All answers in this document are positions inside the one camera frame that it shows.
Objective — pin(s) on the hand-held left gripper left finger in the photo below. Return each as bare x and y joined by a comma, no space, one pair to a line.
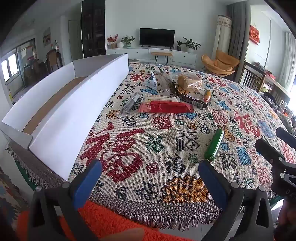
86,183

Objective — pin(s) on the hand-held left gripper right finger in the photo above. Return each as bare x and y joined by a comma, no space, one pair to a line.
212,183

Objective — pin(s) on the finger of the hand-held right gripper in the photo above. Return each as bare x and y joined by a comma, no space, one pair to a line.
286,135
266,148

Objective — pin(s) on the white board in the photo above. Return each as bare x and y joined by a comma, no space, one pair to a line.
69,120

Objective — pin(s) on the red snack packet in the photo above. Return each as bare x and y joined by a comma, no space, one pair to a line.
166,107

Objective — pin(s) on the cream long snack packet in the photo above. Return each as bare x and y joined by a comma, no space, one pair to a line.
161,98

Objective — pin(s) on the green snack packet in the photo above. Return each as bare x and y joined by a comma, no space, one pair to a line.
214,144

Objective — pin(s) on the orange fuzzy cloth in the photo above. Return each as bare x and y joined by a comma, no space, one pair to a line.
111,217

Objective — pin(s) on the cluttered side table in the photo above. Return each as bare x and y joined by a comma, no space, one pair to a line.
277,92

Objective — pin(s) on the dark wooden chair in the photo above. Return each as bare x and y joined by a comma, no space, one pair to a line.
252,74

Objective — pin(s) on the printed woven blanket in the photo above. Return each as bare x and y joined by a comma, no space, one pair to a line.
161,132

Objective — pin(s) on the yellow orange snack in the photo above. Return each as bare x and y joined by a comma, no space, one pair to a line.
207,96

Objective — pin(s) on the patterned rug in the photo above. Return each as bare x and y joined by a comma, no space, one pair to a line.
9,197

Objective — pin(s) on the dark chocolate packet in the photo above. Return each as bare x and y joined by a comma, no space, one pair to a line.
189,98

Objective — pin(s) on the clear packet with dark sticks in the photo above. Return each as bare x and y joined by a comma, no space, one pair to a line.
131,103

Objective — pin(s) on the orange lounge chair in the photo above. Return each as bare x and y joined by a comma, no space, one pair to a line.
222,62

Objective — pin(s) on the bagged sliced bread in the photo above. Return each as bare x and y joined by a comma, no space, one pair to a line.
188,82

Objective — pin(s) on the brown snack packet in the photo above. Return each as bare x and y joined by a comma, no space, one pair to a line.
165,84

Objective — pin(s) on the grey curtain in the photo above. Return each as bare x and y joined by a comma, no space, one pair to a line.
238,34

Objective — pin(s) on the blue white triangular packet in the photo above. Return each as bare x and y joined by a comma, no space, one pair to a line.
151,82

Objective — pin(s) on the covered standing air conditioner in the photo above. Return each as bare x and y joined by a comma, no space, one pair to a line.
222,34

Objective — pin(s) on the dining chairs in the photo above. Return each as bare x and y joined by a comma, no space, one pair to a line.
53,60

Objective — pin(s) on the large plant in white pot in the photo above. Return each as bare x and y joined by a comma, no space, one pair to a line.
190,45

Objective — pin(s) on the small plant in dark pot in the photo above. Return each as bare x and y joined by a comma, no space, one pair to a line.
179,46

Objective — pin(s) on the balcony window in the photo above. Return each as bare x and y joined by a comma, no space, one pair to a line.
11,67

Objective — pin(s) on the wooden bench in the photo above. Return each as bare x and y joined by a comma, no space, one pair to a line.
161,54

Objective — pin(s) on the white television cabinet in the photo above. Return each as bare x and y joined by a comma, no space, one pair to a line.
141,53

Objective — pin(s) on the white round vase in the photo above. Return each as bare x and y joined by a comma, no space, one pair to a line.
120,45

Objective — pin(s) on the white door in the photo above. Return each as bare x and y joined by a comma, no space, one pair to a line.
74,39

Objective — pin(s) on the red flower plant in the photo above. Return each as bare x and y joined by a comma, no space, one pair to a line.
112,39

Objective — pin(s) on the green potted plant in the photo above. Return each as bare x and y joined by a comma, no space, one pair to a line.
128,41

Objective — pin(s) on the dark display cabinet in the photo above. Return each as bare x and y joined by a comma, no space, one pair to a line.
93,27

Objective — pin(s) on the black television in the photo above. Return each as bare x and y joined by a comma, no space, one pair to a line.
157,37

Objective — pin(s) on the red wall hanging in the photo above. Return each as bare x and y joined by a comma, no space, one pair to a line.
254,34

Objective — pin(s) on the wall picture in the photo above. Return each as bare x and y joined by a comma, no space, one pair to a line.
46,37

